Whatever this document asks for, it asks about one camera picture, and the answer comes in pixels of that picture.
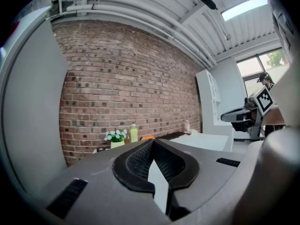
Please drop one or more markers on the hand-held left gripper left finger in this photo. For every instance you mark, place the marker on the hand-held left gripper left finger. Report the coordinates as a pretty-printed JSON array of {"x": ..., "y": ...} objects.
[{"x": 98, "y": 184}]

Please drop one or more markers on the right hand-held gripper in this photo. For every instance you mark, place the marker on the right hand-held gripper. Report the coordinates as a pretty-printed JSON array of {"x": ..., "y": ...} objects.
[{"x": 263, "y": 102}]

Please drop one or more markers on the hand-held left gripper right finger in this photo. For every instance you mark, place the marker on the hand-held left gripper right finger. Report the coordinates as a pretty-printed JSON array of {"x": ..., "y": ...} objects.
[{"x": 199, "y": 163}]

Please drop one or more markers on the white shelf cabinet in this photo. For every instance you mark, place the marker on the white shelf cabinet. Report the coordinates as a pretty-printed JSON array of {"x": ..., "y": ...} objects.
[{"x": 208, "y": 107}]

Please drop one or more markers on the small white jar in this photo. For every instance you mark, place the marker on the small white jar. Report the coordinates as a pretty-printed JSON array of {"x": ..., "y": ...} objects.
[{"x": 186, "y": 125}]

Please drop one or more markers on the white flowers in pot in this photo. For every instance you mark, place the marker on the white flowers in pot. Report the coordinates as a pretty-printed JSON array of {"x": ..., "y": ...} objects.
[{"x": 116, "y": 136}]

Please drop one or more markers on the orange object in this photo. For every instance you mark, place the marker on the orange object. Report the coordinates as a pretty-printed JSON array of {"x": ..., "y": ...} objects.
[{"x": 148, "y": 137}]

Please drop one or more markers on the window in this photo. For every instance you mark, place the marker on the window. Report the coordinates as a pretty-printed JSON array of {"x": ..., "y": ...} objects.
[{"x": 257, "y": 67}]

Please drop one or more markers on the yellow bottle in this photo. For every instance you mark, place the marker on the yellow bottle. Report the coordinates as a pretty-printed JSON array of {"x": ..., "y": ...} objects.
[{"x": 134, "y": 133}]

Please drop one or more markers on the small ceiling spot lamp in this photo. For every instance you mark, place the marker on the small ceiling spot lamp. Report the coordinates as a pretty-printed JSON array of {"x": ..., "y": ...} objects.
[{"x": 227, "y": 37}]

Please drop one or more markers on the white cabinet panel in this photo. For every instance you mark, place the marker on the white cabinet panel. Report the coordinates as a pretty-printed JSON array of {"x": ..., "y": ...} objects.
[{"x": 35, "y": 107}]

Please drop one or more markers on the person's grey printed shirt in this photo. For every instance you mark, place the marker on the person's grey printed shirt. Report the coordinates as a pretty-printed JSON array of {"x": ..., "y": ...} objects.
[{"x": 282, "y": 22}]

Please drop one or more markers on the rectangular ceiling light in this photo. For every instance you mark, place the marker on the rectangular ceiling light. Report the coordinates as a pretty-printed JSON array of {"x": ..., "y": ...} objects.
[{"x": 245, "y": 7}]

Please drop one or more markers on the white ceiling pipe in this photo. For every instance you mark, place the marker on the white ceiling pipe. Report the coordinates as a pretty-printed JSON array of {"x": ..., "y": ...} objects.
[
  {"x": 140, "y": 1},
  {"x": 145, "y": 20}
]

